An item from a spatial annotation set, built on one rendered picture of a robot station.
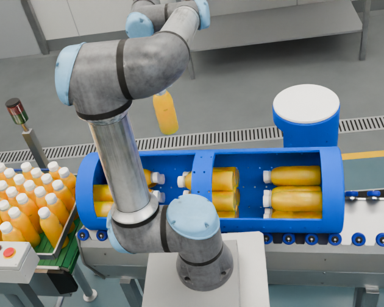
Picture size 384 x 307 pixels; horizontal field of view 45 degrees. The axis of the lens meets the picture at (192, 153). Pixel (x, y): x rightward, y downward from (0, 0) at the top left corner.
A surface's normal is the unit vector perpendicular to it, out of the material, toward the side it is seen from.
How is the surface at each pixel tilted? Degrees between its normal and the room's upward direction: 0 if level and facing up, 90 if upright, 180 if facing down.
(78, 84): 78
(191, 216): 7
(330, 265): 71
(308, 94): 0
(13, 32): 90
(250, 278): 0
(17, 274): 90
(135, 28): 93
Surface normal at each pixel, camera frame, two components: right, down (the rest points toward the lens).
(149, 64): 0.39, 0.08
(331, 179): -0.21, -0.29
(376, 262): -0.18, 0.39
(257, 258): -0.15, -0.74
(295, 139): -0.45, 0.64
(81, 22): -0.04, 0.67
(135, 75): 0.06, 0.36
